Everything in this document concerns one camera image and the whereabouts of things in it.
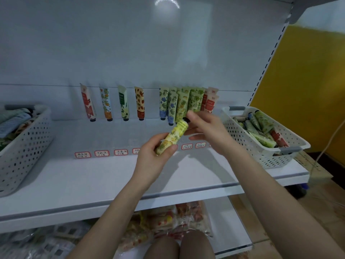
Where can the person's left leg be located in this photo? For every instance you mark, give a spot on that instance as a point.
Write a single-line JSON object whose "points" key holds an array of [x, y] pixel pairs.
{"points": [[160, 248]]}

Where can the person's right hand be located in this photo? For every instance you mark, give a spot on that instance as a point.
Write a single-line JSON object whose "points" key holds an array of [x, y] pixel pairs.
{"points": [[215, 135]]}

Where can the light green floral hand cream tube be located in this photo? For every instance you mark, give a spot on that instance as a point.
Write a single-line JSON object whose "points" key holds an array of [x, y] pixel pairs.
{"points": [[171, 137]]}

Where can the person's left forearm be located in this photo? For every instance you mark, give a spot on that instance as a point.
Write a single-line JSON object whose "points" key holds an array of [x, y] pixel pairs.
{"points": [[110, 221]]}

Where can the person's left hand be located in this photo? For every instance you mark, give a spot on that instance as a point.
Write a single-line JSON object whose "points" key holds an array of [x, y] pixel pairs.
{"points": [[148, 164]]}

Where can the red white hand cream tube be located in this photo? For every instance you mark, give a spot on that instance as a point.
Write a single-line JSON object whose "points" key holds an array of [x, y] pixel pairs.
{"points": [[210, 99]]}

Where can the yellow-green hand cream tube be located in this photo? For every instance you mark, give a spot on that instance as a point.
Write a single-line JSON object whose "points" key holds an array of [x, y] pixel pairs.
{"points": [[181, 102]]}

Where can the pile of green hand cream tubes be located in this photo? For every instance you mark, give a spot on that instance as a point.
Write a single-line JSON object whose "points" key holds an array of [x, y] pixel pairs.
{"points": [[261, 129]]}

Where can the person's leg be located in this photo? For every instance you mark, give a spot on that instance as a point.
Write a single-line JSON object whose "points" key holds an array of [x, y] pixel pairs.
{"points": [[197, 245], [160, 248]]}

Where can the person's right leg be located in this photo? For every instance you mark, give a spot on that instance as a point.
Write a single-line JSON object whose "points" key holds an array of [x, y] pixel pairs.
{"points": [[197, 245]]}

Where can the clear divider tray with labels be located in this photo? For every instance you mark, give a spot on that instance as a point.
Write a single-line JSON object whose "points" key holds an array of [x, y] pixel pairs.
{"points": [[82, 154]]}

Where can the white metal shelf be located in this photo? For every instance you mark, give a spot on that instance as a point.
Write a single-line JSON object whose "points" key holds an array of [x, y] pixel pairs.
{"points": [[81, 188]]}

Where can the white perforated plastic basket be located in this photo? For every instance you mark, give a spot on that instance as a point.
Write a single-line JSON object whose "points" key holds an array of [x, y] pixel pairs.
{"points": [[24, 159], [253, 151]]}

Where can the small brown cardboard box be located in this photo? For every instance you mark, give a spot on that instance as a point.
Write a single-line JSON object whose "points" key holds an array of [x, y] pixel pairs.
{"points": [[315, 167]]}

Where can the row of hand cream tubes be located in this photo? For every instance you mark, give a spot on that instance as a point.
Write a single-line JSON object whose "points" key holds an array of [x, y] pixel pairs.
{"points": [[140, 102]]}

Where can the pile of snack packets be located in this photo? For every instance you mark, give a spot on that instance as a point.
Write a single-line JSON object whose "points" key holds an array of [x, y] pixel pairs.
{"points": [[161, 218]]}

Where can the person's right forearm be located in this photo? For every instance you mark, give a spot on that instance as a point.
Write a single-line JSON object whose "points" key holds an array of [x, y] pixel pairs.
{"points": [[285, 207]]}

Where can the cluster of green bottles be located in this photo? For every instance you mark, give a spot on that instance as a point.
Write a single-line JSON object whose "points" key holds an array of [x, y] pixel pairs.
{"points": [[302, 190]]}

